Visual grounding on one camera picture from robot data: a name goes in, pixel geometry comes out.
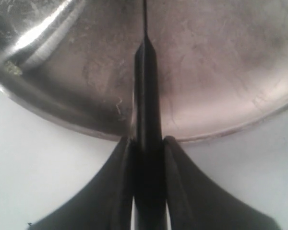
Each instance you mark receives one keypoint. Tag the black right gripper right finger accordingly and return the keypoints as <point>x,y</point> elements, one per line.
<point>195,202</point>

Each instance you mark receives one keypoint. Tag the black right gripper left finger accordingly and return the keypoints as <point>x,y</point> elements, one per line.
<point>105,203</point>

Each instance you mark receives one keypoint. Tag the black handled knife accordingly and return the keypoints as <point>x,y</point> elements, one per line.
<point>149,173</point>

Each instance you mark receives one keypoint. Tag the round stainless steel plate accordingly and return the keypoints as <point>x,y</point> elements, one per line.
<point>222,64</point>

